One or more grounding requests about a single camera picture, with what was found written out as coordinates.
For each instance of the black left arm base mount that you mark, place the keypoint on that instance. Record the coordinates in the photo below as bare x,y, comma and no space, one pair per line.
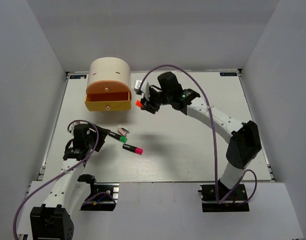
103,197

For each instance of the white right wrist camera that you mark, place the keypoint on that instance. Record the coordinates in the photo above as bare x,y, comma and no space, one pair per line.
142,88

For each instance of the pink correction tape dispenser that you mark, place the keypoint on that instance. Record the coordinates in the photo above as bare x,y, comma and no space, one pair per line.
122,130

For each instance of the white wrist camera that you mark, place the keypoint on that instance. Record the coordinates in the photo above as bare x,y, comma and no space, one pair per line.
71,126
142,88

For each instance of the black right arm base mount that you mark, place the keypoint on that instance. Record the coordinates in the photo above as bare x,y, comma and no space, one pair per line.
233,203

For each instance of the cream round drawer organizer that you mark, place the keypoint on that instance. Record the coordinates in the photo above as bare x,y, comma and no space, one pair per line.
108,85

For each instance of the pink cap black highlighter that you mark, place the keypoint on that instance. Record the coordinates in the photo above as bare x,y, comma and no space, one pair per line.
133,149

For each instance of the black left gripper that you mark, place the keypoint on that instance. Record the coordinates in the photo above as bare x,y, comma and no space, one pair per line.
101,134

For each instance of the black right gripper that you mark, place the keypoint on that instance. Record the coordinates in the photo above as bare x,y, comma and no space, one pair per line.
148,104

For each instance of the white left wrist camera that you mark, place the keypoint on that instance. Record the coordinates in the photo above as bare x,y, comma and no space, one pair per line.
71,126

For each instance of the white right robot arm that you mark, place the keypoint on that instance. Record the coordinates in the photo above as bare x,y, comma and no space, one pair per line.
242,137

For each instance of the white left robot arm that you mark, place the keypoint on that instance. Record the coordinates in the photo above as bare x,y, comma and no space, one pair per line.
52,220

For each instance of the orange cap black highlighter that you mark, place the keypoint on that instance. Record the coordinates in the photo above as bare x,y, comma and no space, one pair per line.
138,103

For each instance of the green cap black highlighter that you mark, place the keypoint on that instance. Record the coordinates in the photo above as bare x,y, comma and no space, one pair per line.
118,137

